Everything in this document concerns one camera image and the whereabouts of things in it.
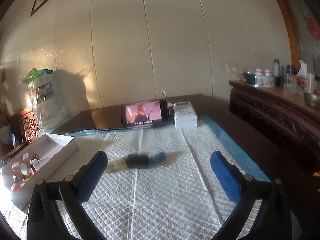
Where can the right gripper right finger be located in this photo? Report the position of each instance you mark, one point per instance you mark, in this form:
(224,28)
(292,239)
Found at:
(229,176)

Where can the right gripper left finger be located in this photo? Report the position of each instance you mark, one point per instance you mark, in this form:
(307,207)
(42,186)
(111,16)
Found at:
(89,175)

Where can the brown packing tape roll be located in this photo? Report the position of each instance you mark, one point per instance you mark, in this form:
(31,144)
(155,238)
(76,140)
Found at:
(20,169)

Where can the small clear vial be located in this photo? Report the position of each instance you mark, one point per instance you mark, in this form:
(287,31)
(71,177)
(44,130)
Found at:
(116,165)

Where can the black plug adapter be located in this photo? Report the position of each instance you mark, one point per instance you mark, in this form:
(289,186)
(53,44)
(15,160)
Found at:
(137,161)

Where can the white shallow tray box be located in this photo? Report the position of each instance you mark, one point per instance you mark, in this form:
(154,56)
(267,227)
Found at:
(45,155)

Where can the orange ball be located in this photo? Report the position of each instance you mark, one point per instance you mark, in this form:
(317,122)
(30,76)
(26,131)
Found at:
(15,187)

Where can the white quilted table pad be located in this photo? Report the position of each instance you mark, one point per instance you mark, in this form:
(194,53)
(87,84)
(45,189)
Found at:
(180,199)

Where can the carved wooden chair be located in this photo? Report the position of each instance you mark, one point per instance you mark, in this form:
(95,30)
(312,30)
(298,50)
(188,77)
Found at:
(30,126)

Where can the blue binder clip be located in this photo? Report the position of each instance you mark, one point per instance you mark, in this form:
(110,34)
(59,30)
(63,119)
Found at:
(159,159)

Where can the water jug in plastic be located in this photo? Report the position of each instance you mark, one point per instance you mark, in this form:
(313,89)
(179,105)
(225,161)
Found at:
(46,102)

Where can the white power bank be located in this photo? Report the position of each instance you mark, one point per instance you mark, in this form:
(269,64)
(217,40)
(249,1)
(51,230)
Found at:
(184,115)

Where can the dark carved wooden cabinet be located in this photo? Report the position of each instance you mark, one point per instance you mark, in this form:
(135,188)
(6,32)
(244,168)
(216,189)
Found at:
(284,118)

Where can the black smartphone showing video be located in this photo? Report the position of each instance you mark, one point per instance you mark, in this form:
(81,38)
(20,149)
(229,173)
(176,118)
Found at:
(152,113)

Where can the metal bowl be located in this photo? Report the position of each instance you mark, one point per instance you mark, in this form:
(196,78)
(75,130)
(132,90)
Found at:
(312,100)

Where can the green plastic bag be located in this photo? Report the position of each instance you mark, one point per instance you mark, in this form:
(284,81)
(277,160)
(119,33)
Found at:
(35,74)

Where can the white plastic bag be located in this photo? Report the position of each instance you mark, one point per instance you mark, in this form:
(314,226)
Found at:
(302,75)

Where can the green white spray bottle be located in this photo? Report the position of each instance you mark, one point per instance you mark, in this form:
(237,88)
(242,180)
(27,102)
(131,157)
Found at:
(276,67)

